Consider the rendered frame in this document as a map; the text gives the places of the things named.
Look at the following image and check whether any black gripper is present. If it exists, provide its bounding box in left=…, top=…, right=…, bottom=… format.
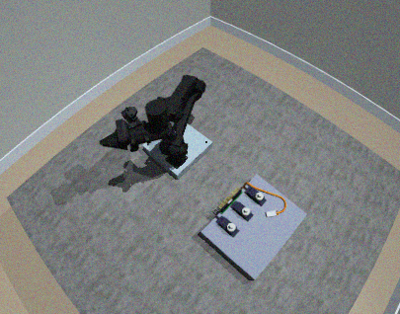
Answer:
left=100, top=119, right=154, bottom=152

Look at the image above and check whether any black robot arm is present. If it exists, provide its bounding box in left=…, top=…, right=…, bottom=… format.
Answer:
left=120, top=75, right=206, bottom=169

